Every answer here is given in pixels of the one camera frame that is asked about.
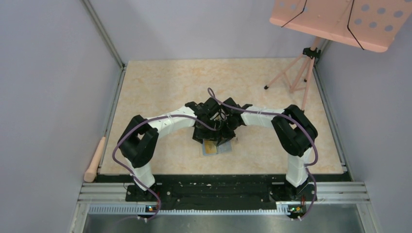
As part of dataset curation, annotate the pink music stand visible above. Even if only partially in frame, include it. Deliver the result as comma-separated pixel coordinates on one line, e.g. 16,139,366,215
264,0,412,108

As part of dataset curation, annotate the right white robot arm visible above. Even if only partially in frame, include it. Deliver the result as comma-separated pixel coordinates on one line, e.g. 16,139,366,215
221,100,319,202

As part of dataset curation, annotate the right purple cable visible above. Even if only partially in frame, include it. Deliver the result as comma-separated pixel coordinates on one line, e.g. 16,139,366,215
207,87,319,221

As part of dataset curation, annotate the wooden mallet handle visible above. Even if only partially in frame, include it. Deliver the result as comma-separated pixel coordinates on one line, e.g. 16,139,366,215
84,136,106,183

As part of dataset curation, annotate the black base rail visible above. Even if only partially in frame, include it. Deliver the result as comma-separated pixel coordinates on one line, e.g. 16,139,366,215
125,175,317,210

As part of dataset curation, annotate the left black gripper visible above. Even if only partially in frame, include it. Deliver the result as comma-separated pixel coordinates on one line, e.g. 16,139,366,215
193,117,222,146

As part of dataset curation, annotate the yellow credit card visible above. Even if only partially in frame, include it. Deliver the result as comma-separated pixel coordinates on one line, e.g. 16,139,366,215
202,140,218,156

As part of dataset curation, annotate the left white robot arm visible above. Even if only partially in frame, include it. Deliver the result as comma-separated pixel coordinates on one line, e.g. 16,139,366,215
112,98,220,201

